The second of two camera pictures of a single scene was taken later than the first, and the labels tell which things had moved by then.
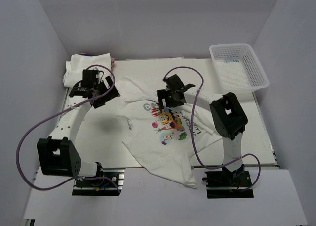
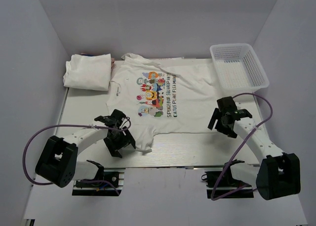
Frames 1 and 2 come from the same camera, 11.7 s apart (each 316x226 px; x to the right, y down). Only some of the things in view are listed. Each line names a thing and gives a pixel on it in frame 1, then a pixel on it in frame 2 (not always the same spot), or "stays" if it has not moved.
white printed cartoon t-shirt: (164, 140) → (158, 96)
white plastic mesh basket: (237, 67) stays
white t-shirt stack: (75, 67) stays
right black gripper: (163, 94) → (227, 131)
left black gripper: (112, 94) → (112, 148)
